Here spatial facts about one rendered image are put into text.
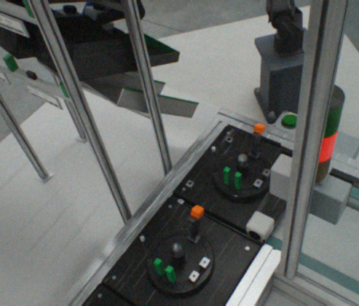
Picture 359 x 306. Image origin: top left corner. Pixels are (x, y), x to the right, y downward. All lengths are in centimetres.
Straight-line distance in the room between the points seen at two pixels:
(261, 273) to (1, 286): 61
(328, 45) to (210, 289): 58
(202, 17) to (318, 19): 284
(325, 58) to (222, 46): 110
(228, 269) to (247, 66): 77
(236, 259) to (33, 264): 51
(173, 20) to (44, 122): 200
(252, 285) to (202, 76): 77
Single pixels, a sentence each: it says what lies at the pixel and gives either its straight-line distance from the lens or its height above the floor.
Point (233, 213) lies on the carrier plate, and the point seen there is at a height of 97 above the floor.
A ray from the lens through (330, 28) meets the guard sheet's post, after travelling 46.
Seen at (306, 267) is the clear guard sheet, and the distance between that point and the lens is 88.
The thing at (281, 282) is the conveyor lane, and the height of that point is 93.
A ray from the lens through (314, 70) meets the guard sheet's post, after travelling 51.
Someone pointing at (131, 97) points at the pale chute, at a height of 118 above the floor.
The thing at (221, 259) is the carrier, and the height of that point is 97.
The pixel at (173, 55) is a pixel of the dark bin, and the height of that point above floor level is 121.
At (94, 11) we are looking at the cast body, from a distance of 107.
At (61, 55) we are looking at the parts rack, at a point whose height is 141.
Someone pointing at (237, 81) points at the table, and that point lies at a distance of 143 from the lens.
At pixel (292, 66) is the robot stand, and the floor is 106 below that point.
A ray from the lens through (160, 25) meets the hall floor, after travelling 326.
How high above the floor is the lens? 181
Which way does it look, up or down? 50 degrees down
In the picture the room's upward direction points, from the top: 11 degrees counter-clockwise
